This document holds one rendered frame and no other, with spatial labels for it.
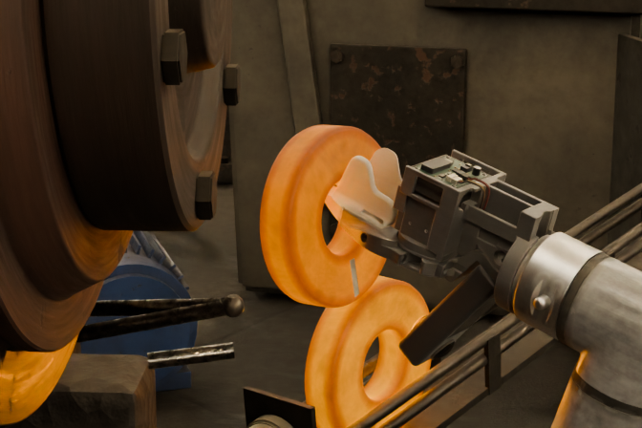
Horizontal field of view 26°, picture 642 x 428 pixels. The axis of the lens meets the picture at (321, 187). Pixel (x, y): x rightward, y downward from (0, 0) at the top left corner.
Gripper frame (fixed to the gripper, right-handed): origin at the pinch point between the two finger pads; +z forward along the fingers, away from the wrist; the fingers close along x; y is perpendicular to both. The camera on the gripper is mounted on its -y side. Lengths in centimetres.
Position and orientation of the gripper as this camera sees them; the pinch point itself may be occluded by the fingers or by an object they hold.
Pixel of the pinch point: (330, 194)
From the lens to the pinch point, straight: 118.5
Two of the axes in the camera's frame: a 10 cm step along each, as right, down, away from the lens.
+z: -7.6, -3.9, 5.1
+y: 2.0, -9.0, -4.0
